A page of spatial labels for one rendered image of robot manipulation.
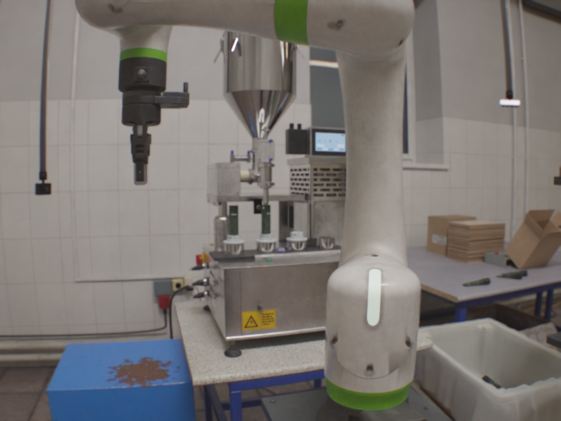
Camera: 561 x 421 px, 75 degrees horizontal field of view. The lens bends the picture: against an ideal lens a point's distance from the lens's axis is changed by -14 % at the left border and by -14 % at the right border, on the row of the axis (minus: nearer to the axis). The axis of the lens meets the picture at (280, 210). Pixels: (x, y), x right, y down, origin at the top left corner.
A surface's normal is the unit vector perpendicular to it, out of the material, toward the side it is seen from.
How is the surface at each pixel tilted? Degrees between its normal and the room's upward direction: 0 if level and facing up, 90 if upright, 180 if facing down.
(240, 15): 132
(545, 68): 90
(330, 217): 90
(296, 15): 122
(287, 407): 0
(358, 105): 94
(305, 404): 0
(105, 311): 90
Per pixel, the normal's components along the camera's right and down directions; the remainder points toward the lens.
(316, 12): -0.32, 0.54
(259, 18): -0.36, 0.75
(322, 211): 0.30, 0.07
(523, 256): -0.95, 0.03
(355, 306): -0.56, 0.05
